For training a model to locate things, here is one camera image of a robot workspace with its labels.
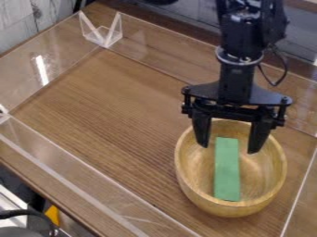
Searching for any yellow warning sticker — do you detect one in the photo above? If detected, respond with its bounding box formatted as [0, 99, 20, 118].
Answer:
[45, 206, 61, 226]

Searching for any black cable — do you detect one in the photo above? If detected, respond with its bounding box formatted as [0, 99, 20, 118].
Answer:
[0, 208, 51, 237]

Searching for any brown wooden bowl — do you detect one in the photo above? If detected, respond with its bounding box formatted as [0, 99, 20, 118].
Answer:
[176, 118, 288, 218]

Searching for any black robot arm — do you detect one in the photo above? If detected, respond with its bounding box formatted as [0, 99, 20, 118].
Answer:
[182, 0, 292, 154]

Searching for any green rectangular block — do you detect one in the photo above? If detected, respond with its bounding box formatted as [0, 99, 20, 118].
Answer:
[214, 137, 241, 202]

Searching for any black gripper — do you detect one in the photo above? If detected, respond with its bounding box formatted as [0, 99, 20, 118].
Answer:
[182, 56, 292, 154]

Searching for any clear acrylic enclosure wall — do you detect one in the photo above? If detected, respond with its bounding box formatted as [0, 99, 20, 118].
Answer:
[0, 6, 317, 237]

